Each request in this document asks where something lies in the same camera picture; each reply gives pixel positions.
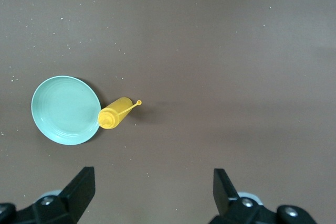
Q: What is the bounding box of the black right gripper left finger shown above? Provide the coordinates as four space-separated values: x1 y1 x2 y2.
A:
0 166 95 224

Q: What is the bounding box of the yellow squeeze bottle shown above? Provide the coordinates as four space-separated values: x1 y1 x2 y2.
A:
98 96 143 130

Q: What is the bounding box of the green round plate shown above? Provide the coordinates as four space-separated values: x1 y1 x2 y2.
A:
30 75 102 146

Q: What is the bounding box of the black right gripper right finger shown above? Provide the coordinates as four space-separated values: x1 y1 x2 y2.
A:
209 168 316 224

